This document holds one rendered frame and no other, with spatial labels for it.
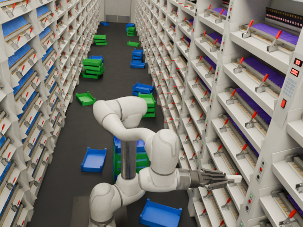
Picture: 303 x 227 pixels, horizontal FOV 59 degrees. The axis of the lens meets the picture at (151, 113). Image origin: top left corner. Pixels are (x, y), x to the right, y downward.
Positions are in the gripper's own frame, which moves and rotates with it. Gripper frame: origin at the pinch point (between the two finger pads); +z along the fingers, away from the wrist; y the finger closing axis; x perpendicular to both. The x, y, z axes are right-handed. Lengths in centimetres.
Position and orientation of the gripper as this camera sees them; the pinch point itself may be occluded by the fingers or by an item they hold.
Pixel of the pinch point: (233, 179)
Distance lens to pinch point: 125.0
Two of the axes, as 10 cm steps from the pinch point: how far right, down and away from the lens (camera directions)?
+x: 0.9, -8.8, -4.7
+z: 9.9, 0.3, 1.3
